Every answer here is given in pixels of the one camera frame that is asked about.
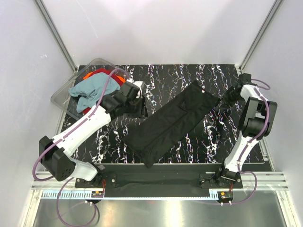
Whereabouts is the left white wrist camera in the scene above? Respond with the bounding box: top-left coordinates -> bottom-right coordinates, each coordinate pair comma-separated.
133,81 -> 145,98

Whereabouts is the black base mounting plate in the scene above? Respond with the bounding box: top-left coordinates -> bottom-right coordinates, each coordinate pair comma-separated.
75,164 -> 243,200

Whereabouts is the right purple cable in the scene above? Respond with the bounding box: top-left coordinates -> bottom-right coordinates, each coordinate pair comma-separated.
231,79 -> 272,205

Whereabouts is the white slotted cable duct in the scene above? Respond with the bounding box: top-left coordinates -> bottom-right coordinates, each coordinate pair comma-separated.
41,190 -> 221,201

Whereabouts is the right orange black connector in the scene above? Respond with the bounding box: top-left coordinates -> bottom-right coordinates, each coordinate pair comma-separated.
218,191 -> 233,201

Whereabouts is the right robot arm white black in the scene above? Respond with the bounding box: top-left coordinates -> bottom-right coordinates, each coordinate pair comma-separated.
214,73 -> 277,188

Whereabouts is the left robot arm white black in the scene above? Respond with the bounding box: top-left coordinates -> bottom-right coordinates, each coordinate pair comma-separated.
39,81 -> 148,187

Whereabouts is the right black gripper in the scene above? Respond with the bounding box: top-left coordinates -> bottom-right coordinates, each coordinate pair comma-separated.
216,86 -> 242,109

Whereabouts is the aluminium frame post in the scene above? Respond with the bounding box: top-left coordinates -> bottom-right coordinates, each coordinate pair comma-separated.
34,0 -> 78,72
239,0 -> 284,73

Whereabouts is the black t shirt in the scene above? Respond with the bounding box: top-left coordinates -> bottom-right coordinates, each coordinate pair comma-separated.
122,80 -> 219,168

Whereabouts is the light blue t shirt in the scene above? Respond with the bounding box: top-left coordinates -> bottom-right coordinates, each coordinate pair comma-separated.
69,72 -> 108,113

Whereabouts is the black marbled table mat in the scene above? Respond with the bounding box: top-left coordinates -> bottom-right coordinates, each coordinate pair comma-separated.
73,64 -> 245,164

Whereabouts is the clear plastic bin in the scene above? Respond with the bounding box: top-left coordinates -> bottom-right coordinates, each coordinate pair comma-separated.
51,58 -> 118,120

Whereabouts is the aluminium rail crossbar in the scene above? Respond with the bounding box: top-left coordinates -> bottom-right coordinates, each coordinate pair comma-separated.
31,172 -> 288,191

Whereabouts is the orange t shirt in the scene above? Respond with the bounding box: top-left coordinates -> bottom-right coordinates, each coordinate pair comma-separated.
83,72 -> 125,83

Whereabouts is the red t shirt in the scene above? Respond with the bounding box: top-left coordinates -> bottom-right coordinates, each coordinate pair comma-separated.
81,68 -> 126,116

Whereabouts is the right aluminium frame post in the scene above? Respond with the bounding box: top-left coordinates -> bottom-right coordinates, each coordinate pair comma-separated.
239,0 -> 284,73

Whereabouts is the orange black connector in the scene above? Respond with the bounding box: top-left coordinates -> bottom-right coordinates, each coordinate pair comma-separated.
91,190 -> 104,198
218,191 -> 233,201

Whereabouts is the left orange black connector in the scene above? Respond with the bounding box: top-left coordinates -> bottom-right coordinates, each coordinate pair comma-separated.
91,190 -> 104,198

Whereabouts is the left aluminium frame post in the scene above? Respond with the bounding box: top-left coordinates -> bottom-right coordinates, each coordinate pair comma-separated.
34,0 -> 78,72

